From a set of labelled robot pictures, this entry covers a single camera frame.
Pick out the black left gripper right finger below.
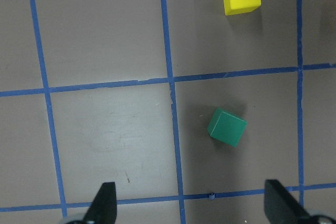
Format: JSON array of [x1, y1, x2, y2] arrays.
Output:
[[264, 179, 310, 224]]

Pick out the green wooden block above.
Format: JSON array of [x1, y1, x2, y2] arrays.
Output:
[[207, 108, 247, 147]]

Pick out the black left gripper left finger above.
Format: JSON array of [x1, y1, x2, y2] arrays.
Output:
[[82, 182, 117, 224]]

